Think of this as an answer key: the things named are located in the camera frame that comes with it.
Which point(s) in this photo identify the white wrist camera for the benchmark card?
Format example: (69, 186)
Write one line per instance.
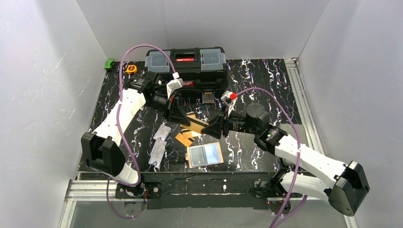
(174, 85)
(229, 98)

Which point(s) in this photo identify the front aluminium rail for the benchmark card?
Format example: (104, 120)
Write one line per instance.
(171, 201)

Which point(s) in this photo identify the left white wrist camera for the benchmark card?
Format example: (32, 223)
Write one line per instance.
(174, 85)

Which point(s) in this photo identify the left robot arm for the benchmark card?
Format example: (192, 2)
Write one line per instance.
(106, 149)

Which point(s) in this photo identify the yellow tape measure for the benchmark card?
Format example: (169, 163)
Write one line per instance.
(131, 69)

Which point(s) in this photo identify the white aluminium table rail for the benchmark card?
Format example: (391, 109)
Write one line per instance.
(303, 106)

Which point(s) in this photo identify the gold card stack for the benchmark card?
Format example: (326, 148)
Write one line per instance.
(186, 133)

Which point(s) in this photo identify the green plastic object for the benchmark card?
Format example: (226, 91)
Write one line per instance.
(109, 64)

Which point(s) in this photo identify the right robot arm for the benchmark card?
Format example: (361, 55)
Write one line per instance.
(343, 185)

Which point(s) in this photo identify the tan card holder with sleeves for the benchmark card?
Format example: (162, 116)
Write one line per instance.
(204, 155)

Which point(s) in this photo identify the black toolbox with clear lids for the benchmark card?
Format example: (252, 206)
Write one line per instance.
(204, 71)

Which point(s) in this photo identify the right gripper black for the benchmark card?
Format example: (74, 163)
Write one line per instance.
(224, 126)

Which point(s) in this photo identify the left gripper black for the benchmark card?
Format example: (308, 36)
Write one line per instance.
(172, 109)

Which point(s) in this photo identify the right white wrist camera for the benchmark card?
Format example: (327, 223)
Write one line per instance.
(229, 98)

